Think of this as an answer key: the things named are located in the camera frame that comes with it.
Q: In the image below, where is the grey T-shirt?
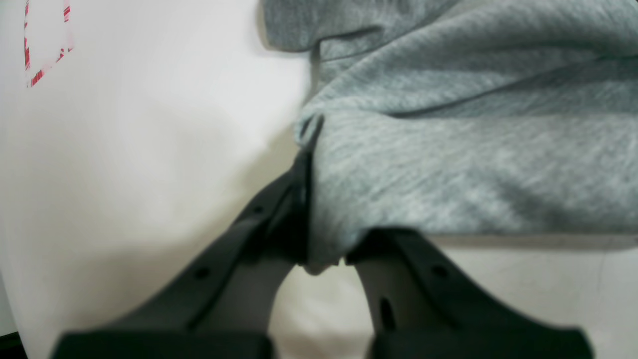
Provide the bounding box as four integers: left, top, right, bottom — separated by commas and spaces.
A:
262, 0, 638, 273

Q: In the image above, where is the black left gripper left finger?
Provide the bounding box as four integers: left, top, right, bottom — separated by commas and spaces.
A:
52, 150, 314, 359

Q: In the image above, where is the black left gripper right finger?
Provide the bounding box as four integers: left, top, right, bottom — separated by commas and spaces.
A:
346, 228, 595, 359

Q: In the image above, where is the red tape rectangle marking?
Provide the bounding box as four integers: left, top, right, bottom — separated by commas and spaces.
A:
23, 0, 74, 88

